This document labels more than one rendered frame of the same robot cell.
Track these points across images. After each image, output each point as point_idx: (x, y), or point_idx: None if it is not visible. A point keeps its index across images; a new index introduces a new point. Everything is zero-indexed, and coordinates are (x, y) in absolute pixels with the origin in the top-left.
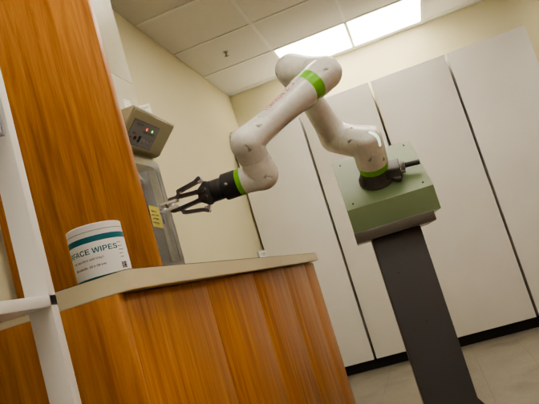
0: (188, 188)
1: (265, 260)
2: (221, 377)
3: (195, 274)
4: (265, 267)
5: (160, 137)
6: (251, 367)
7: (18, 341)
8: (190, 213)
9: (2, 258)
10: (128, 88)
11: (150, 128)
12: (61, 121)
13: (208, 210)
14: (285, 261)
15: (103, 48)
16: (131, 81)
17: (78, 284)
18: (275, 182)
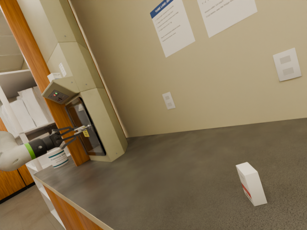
0: (64, 129)
1: (63, 197)
2: (60, 208)
3: (40, 181)
4: (65, 200)
5: (60, 90)
6: (71, 219)
7: None
8: (73, 141)
9: (119, 115)
10: (57, 51)
11: (54, 93)
12: None
13: (60, 148)
14: (89, 217)
15: (31, 71)
16: (56, 41)
17: (45, 168)
18: (5, 171)
